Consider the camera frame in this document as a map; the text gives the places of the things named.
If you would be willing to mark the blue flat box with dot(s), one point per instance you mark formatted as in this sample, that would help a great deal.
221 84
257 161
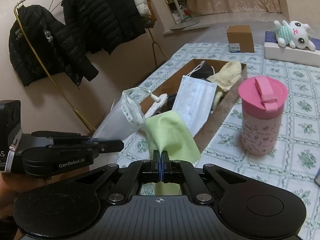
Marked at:
271 37

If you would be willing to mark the floor fan stand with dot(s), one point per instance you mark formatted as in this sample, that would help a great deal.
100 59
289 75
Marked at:
184 23

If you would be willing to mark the brass coat rack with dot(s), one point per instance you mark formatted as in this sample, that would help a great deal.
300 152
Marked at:
41 45

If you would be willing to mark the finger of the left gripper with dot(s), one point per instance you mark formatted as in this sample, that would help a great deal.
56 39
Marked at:
61 136
102 147

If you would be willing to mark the clear plastic bag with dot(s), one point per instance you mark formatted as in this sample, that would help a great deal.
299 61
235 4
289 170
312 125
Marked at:
124 119

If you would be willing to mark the small closed cardboard box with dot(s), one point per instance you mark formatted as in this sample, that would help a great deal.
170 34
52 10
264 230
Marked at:
240 39

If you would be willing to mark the black puffer jacket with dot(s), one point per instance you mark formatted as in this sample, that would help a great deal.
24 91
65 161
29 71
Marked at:
102 24

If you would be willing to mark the white flat box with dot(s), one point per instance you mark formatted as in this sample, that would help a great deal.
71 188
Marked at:
298 56

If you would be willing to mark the person left hand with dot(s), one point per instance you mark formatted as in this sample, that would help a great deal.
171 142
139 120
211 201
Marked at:
12 185

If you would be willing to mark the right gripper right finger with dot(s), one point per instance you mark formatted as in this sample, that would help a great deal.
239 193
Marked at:
229 205

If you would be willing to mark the black face mask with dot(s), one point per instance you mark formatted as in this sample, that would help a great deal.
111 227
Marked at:
202 71

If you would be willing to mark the green cloth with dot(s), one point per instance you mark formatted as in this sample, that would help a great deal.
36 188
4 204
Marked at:
168 132

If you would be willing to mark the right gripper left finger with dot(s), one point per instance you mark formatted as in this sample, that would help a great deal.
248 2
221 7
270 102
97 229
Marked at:
72 206

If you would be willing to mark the pink lidded tumbler cup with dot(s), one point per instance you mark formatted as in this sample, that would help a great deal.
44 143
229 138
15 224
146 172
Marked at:
263 99

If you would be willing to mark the white bunny plush toy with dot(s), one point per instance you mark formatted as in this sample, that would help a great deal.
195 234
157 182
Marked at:
293 34

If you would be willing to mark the light blue surgical mask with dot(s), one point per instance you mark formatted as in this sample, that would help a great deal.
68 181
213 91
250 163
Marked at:
193 102

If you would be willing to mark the cream fluffy plush hat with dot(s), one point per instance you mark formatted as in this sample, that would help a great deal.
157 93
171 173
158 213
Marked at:
225 79

